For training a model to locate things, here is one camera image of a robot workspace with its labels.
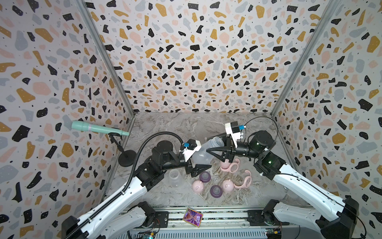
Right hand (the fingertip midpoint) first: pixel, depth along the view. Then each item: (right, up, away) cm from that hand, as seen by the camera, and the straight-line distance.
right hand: (211, 148), depth 56 cm
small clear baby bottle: (-17, -19, +20) cm, 33 cm away
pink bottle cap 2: (+11, -24, +25) cm, 36 cm away
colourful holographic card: (-8, -37, +17) cm, 41 cm away
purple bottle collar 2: (+4, -27, +25) cm, 38 cm away
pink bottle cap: (-6, -24, +24) cm, 34 cm away
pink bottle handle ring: (+11, -16, +34) cm, 39 cm away
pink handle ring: (+23, -24, +29) cm, 44 cm away
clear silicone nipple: (+5, -22, +30) cm, 37 cm away
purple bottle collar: (-2, -21, +31) cm, 38 cm away
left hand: (-1, -4, +7) cm, 8 cm away
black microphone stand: (-51, -12, +39) cm, 65 cm away
